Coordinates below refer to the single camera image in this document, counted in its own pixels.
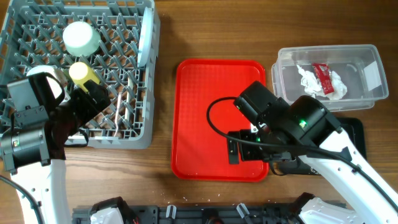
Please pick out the clear plastic waste bin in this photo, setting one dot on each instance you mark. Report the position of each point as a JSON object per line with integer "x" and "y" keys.
{"x": 359, "y": 66}

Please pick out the black plastic tray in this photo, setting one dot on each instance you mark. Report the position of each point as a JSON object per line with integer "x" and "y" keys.
{"x": 355, "y": 130}

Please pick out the white plastic fork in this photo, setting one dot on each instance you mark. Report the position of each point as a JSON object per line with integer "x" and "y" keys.
{"x": 128, "y": 99}

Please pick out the white plastic spoon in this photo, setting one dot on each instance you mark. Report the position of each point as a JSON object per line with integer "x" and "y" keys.
{"x": 116, "y": 118}

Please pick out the crumpled white paper napkin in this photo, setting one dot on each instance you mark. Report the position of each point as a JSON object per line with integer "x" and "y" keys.
{"x": 313, "y": 87}

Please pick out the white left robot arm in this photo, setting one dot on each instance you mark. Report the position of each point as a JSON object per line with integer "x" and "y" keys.
{"x": 33, "y": 148}

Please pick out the red plastic serving tray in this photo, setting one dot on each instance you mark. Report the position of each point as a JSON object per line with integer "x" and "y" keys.
{"x": 199, "y": 153}

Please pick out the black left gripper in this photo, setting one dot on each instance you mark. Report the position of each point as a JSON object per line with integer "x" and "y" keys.
{"x": 91, "y": 109}

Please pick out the red ketchup sachet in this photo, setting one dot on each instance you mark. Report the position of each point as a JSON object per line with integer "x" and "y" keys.
{"x": 324, "y": 75}

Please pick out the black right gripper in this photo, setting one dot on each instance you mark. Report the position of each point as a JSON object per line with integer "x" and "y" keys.
{"x": 246, "y": 155}

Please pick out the mint green bowl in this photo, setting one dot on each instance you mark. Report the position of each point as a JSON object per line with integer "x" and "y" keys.
{"x": 80, "y": 38}

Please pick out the grey plastic dishwasher rack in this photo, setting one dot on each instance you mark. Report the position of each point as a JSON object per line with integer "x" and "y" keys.
{"x": 31, "y": 35}

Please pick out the yellow plastic cup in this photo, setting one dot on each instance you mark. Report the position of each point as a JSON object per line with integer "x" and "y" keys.
{"x": 80, "y": 73}

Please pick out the light blue round plate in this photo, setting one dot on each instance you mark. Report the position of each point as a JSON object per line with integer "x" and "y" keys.
{"x": 145, "y": 37}

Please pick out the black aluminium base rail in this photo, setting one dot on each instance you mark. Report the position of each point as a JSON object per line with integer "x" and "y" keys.
{"x": 273, "y": 213}

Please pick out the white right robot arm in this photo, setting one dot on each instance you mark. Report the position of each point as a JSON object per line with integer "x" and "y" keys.
{"x": 309, "y": 131}

